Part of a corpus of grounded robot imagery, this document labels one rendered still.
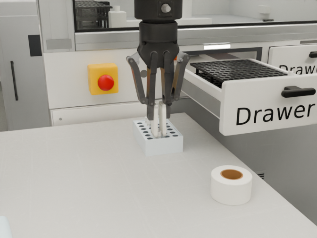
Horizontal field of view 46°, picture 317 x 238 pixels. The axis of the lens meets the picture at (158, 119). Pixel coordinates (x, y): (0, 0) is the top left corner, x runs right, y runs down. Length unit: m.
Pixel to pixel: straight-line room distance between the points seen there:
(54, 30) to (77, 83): 0.14
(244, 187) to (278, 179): 0.73
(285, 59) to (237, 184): 0.63
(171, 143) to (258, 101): 0.20
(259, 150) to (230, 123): 0.52
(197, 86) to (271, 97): 0.20
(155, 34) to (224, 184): 0.30
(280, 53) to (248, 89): 0.43
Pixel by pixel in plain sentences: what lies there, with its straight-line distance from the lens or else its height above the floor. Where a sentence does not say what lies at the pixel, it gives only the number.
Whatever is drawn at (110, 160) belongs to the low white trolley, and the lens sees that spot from 0.79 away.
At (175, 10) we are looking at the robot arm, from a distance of 0.72.
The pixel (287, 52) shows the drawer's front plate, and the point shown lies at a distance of 1.19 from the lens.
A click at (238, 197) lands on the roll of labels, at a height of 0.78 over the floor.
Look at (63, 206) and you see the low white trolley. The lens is 0.66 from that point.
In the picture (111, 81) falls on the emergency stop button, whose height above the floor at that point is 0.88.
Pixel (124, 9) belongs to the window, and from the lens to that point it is 1.01.
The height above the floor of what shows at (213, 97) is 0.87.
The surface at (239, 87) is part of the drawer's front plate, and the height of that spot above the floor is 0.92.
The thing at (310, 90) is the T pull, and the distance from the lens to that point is 0.80.
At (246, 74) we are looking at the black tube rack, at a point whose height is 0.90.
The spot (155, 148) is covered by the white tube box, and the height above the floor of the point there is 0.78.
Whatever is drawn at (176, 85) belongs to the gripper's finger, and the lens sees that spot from 0.77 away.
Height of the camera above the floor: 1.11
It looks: 20 degrees down
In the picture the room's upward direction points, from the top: straight up
